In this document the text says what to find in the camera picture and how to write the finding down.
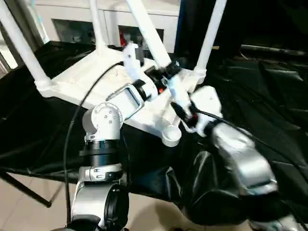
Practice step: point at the white plastic table leg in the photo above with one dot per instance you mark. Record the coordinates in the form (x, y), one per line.
(21, 48)
(97, 24)
(210, 33)
(147, 29)

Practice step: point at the white plastic table top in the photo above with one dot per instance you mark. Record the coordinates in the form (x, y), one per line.
(67, 86)

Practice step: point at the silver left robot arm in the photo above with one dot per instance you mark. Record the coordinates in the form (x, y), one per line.
(103, 120)

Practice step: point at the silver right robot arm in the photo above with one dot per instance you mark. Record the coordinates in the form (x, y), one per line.
(240, 154)

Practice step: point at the white glass-door cabinet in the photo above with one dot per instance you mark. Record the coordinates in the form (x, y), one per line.
(72, 14)

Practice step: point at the black work mat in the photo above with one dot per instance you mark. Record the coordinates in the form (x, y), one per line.
(38, 134)

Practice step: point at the grey curtain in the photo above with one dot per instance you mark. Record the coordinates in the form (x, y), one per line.
(26, 19)

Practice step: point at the black folding table stand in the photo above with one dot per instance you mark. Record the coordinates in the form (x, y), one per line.
(26, 192)

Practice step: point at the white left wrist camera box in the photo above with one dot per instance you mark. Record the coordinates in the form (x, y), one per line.
(131, 55)

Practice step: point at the silver metal rail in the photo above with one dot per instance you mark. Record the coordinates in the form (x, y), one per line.
(274, 49)

